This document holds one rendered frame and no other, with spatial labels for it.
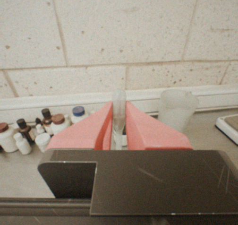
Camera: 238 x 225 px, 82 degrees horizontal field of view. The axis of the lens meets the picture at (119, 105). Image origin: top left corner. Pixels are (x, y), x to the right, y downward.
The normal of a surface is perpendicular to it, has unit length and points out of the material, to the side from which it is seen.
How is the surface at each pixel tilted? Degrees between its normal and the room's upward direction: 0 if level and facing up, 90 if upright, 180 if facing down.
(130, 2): 90
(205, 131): 0
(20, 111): 90
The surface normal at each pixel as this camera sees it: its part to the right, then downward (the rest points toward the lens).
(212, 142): 0.00, -0.81
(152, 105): 0.14, 0.58
